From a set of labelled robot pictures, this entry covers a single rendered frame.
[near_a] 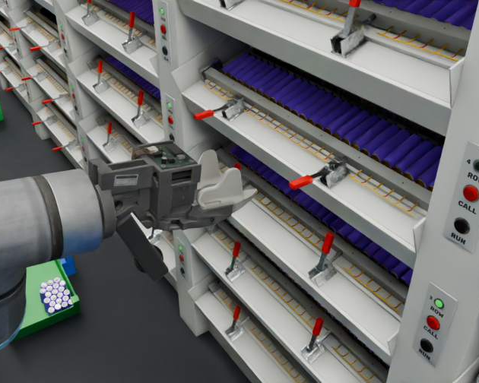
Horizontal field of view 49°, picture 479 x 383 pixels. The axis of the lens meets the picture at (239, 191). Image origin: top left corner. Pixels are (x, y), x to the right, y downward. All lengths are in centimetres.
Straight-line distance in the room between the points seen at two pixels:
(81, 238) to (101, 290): 116
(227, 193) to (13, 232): 25
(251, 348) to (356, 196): 64
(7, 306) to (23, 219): 12
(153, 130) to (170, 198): 78
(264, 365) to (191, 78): 66
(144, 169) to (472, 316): 41
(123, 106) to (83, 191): 97
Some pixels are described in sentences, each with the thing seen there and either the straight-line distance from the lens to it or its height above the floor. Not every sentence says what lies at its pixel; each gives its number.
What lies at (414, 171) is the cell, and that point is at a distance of 77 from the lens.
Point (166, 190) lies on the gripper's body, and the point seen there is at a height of 84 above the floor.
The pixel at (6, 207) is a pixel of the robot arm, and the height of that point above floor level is 87.
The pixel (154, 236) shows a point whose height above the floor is 17.
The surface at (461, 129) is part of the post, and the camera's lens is 60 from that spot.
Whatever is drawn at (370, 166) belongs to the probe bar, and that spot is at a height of 77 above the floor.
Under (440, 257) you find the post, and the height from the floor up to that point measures 74.
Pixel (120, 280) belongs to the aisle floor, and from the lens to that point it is 174.
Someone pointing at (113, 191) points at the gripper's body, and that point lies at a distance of 58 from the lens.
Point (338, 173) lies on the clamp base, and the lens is 79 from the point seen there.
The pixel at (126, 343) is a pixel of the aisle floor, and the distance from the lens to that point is 155.
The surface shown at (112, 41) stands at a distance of 142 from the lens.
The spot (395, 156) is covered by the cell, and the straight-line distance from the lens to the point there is 79.
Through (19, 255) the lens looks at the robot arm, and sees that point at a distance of 55.
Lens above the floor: 116
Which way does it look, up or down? 34 degrees down
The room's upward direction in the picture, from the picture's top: straight up
